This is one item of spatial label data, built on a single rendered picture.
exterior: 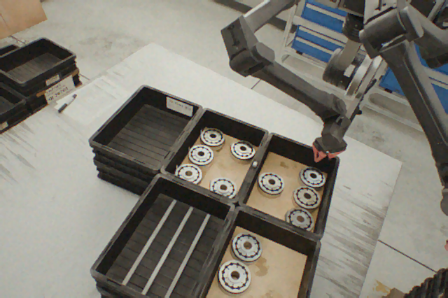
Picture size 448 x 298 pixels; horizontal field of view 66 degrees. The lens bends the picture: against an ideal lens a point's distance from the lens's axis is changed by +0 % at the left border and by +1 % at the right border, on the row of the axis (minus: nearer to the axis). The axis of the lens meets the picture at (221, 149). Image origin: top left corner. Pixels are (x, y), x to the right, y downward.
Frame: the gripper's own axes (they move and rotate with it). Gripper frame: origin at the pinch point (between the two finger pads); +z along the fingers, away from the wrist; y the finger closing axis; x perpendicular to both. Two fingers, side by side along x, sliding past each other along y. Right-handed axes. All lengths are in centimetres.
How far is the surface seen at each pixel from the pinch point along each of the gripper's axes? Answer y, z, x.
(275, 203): -19.8, 14.2, -5.5
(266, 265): -34.1, 14.2, -26.1
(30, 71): -107, 47, 145
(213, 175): -37.6, 13.9, 13.9
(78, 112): -83, 26, 77
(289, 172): -6.9, 14.3, 6.4
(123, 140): -67, 14, 42
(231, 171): -30.0, 14.0, 13.8
